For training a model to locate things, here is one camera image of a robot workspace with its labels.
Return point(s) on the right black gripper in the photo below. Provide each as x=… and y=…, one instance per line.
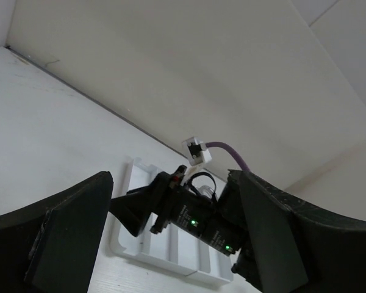
x=182, y=205

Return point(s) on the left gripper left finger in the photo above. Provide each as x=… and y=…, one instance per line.
x=51, y=245

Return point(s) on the white divided tray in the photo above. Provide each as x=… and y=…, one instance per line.
x=173, y=250

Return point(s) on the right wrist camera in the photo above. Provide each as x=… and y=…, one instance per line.
x=196, y=153

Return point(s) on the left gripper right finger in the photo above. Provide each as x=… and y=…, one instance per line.
x=294, y=245

